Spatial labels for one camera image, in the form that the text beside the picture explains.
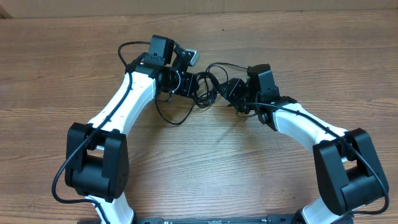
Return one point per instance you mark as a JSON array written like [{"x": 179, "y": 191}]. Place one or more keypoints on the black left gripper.
[{"x": 188, "y": 87}]

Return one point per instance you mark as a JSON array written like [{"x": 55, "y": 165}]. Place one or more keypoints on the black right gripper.
[{"x": 234, "y": 87}]

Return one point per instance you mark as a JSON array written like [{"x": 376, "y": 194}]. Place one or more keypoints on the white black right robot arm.
[{"x": 350, "y": 177}]

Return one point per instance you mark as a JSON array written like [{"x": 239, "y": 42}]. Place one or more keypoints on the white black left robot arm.
[{"x": 97, "y": 164}]

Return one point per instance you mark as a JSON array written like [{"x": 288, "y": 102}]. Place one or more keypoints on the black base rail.
[{"x": 270, "y": 219}]

